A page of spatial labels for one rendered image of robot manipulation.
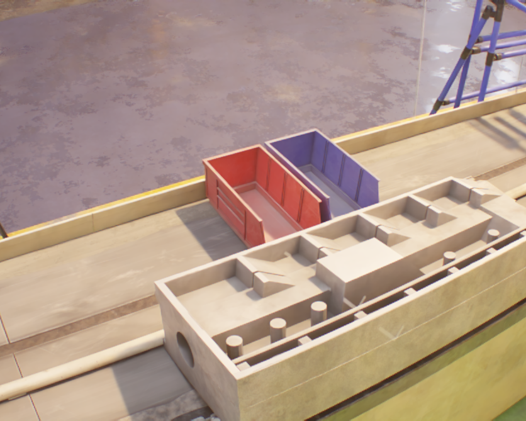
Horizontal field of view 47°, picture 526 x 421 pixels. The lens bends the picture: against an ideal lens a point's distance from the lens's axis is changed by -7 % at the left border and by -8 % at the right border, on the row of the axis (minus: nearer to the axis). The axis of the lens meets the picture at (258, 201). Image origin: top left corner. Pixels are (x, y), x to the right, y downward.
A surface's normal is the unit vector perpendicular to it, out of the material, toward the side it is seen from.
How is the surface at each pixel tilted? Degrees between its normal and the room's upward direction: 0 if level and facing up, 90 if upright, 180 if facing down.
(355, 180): 88
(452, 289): 80
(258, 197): 0
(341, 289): 85
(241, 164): 88
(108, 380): 0
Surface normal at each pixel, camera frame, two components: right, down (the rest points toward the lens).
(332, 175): -0.85, 0.25
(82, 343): 0.05, -0.80
